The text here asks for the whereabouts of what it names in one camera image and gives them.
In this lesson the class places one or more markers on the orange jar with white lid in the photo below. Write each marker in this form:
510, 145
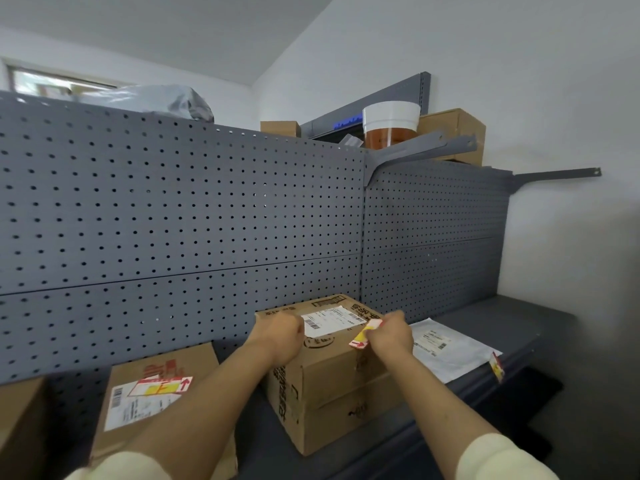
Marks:
391, 125

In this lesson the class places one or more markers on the red yellow white sticker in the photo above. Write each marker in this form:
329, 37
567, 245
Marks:
369, 328

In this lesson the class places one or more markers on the person's left hand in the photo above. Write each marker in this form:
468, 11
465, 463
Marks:
277, 337

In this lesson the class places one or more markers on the person's left forearm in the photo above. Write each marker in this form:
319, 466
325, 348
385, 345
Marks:
200, 409

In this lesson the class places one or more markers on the grey metal shelf bracket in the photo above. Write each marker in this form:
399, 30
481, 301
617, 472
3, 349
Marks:
555, 175
415, 147

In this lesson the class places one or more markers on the large brown cardboard box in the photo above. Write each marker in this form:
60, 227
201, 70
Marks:
457, 125

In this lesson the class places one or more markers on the person's left fingers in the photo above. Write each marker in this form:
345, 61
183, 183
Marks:
296, 330

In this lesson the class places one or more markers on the grey metal shelving frame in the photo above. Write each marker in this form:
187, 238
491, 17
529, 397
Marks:
370, 102

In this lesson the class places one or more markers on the small brown cardboard box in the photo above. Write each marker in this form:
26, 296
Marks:
280, 128

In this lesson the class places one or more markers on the cream right sleeve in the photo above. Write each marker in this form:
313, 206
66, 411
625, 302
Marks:
505, 459

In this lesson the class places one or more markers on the grey plastic bag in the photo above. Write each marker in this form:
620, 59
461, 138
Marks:
155, 100

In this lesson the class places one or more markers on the cream sleeve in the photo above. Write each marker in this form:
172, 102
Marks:
120, 469
505, 459

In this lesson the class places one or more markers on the grey perforated shelf back panel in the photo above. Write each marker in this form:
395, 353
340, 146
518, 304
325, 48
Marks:
200, 204

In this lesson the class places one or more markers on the plain brown cardboard box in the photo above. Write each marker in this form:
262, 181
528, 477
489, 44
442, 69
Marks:
20, 429

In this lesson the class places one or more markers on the person's right forearm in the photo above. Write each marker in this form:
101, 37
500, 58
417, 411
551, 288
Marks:
430, 399

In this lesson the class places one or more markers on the white plastic mailer envelope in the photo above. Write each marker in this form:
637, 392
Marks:
450, 347

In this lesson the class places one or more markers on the cream left sleeve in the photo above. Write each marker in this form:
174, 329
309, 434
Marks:
120, 469

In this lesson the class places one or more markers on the person's right fingers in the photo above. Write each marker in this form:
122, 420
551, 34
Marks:
387, 324

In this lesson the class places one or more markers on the cardboard box with white label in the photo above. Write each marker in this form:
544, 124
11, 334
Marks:
330, 394

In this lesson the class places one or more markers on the person's right hand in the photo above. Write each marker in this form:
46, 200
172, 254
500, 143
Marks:
392, 339

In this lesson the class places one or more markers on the small red yellow sticker tag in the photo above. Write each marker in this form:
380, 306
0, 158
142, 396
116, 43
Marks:
496, 367

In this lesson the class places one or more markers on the flat cardboard box red arrow label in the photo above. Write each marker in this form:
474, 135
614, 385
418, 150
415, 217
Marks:
145, 389

